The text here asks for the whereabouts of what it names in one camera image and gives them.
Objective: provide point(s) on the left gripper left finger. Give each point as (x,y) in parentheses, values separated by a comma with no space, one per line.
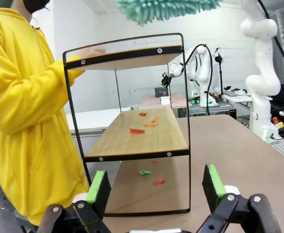
(100,194)

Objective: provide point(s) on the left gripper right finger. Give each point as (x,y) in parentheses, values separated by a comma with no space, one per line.
(212,189)

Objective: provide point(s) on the black background robot gripper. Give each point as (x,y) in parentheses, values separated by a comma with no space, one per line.
(166,80)

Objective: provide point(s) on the teal microfibre duster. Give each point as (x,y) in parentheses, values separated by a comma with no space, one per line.
(166,9)

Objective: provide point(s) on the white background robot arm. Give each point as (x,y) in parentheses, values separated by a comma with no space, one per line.
(203,72)
(177,69)

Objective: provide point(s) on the person's right forearm yellow sleeve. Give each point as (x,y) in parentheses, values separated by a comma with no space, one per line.
(35,89)

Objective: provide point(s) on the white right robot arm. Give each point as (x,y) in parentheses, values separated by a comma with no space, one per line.
(260,85)

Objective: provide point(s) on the person's right hand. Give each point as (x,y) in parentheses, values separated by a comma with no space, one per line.
(92,52)

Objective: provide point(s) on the black box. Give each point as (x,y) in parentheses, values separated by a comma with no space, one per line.
(160,92)

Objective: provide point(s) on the small white block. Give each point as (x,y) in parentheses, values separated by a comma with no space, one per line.
(165,100)

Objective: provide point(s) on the pink top table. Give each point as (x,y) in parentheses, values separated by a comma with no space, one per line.
(154,102)

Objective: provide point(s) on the orange paper scrap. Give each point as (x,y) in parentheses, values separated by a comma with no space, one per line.
(150,125)

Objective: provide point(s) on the green paper scrap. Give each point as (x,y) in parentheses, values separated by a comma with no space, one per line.
(145,172)

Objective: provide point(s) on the tiny red paper scrap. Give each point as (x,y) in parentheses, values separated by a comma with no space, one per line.
(155,161)

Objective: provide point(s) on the grey laptop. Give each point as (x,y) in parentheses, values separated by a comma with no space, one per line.
(231,93)

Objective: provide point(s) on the large white desk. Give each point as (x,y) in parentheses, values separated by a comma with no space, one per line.
(95,119)

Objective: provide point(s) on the person in yellow hoodie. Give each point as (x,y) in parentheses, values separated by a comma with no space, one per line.
(22,145)

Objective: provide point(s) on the yellow red emergency stop button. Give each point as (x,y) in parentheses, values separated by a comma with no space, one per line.
(277,122)

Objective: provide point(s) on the black face mask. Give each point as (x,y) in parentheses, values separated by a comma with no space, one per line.
(36,4)

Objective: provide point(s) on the black camera tripod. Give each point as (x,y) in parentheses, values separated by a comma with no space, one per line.
(220,72)

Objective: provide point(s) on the black frame wooden shelf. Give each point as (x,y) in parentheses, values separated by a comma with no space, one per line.
(137,143)

